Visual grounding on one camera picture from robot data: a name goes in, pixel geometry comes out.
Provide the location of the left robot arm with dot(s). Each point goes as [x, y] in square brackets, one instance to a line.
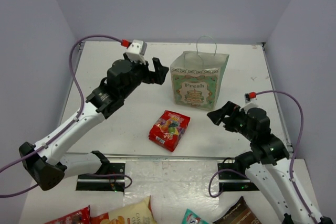
[48, 161]

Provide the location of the decorated paper bag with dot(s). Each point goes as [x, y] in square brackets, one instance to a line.
[196, 77]

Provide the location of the red snack bag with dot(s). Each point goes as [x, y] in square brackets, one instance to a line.
[81, 216]

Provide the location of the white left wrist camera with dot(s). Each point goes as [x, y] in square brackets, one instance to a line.
[135, 50]

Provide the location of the teal snack packet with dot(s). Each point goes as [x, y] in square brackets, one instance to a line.
[192, 218]

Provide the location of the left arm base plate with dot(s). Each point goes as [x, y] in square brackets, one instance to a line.
[114, 183]

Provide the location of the cream cassava chips bag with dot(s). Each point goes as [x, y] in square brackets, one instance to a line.
[136, 213]

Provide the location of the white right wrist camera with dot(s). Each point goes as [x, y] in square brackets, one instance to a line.
[250, 101]

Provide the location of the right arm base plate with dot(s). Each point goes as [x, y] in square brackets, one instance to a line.
[229, 181]

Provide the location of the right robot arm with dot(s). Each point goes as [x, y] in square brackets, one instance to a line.
[267, 164]

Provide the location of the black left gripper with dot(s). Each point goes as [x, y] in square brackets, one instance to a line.
[148, 72]

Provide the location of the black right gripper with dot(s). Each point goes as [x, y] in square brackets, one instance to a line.
[230, 108]

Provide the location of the red fruit candy bag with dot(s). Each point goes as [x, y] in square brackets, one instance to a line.
[169, 129]

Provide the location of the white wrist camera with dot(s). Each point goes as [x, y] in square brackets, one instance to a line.
[250, 101]
[135, 50]

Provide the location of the dark brown snack bag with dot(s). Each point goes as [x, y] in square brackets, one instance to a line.
[239, 213]

